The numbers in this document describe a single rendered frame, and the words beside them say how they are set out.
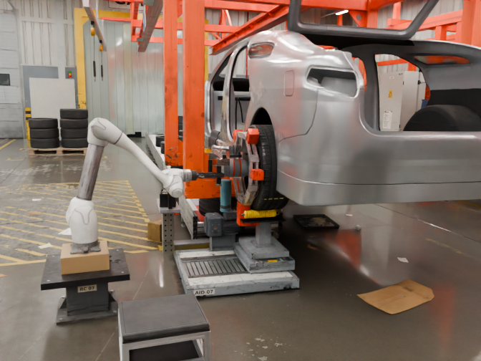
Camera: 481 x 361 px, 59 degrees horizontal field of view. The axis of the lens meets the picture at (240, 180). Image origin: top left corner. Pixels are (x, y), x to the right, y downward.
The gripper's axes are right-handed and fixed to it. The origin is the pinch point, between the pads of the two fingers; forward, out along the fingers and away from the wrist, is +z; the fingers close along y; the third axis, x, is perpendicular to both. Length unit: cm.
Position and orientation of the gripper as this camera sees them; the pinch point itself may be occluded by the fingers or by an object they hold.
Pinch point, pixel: (218, 175)
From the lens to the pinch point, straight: 309.0
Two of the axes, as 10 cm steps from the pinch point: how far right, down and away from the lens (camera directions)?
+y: 2.5, 1.8, -9.5
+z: 9.7, -0.3, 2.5
